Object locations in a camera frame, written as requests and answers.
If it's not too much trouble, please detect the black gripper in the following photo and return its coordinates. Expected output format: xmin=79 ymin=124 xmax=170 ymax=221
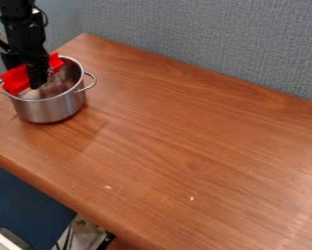
xmin=0 ymin=22 xmax=49 ymax=90

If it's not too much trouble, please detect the red plastic block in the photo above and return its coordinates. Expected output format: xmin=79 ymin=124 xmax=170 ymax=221
xmin=0 ymin=52 xmax=64 ymax=95

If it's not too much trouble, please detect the stainless steel pot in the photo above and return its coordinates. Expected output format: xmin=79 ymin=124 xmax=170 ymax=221
xmin=0 ymin=55 xmax=96 ymax=124

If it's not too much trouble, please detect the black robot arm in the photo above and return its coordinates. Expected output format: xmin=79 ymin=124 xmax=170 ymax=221
xmin=0 ymin=0 xmax=49 ymax=89

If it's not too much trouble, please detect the white object at corner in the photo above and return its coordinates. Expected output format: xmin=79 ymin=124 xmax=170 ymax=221
xmin=0 ymin=232 xmax=22 ymax=250

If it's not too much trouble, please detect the metal table leg bracket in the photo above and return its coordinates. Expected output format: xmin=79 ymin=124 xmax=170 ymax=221
xmin=51 ymin=215 xmax=115 ymax=250

